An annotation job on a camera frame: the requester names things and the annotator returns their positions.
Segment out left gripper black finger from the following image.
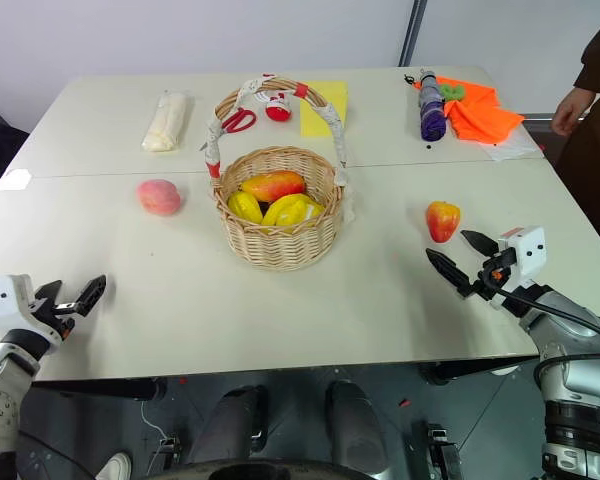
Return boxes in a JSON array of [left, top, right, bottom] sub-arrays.
[[76, 273, 108, 318], [34, 280, 64, 308]]

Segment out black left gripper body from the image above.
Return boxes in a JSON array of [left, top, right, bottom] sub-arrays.
[[40, 298, 80, 340]]

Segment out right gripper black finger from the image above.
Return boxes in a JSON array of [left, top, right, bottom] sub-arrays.
[[425, 248, 477, 300], [460, 229, 500, 258]]

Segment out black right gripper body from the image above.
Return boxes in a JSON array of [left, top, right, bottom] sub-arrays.
[[471, 248, 519, 304]]

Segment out bystander bare hand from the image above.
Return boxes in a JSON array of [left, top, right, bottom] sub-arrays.
[[551, 86, 582, 137]]

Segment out red yellow apple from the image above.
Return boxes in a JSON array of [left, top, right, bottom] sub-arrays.
[[425, 200, 463, 245]]

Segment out clear white plastic bag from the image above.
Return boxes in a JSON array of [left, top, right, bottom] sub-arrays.
[[481, 130, 542, 163]]

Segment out white crumpled object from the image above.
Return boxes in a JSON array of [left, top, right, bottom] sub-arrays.
[[0, 168, 36, 193]]

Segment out pink peach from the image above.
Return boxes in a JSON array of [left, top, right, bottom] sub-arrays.
[[135, 178, 184, 218]]

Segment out orange cloth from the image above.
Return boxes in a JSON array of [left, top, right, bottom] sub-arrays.
[[436, 75, 527, 144]]

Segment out purple grey folded umbrella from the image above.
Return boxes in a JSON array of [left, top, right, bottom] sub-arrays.
[[404, 68, 449, 143]]

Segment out person in dark brown clothing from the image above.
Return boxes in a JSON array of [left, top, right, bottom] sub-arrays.
[[553, 0, 600, 264]]

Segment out dark chair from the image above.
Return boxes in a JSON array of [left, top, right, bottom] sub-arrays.
[[0, 93, 32, 202]]

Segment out white shoe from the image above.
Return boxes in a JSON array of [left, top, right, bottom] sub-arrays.
[[95, 450, 133, 480]]

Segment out large yellow starfruit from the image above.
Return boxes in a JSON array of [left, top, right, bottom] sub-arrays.
[[260, 194, 327, 237]]

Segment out small yellow starfruit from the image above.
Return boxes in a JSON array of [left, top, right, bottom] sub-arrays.
[[227, 190, 264, 224]]

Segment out white rolled towel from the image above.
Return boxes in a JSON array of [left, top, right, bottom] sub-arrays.
[[140, 90, 189, 154]]

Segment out orange yellow mango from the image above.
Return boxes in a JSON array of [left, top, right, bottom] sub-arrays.
[[240, 169, 308, 203]]

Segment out yellow paper sheet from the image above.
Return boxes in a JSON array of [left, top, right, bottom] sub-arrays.
[[299, 80, 350, 139]]

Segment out dark vertical pillar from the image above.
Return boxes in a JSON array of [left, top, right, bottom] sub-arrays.
[[398, 0, 432, 69]]

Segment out red and white toy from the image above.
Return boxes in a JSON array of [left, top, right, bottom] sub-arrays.
[[256, 89, 296, 123]]

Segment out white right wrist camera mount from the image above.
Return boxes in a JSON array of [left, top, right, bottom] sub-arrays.
[[496, 225, 549, 292]]

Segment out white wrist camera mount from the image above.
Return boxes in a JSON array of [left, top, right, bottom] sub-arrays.
[[496, 225, 549, 292], [0, 273, 76, 347]]

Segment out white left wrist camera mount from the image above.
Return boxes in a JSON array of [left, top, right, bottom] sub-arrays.
[[0, 273, 76, 347]]

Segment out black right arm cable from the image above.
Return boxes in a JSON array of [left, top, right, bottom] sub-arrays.
[[498, 285, 600, 384]]

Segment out black table frame bar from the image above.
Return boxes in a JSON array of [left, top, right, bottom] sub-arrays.
[[32, 377, 169, 402]]

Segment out wicker basket with wrapped handle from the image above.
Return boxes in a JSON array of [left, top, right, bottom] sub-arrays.
[[199, 73, 358, 273]]

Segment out red handled scissors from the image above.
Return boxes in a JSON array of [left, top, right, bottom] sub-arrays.
[[198, 108, 258, 152]]

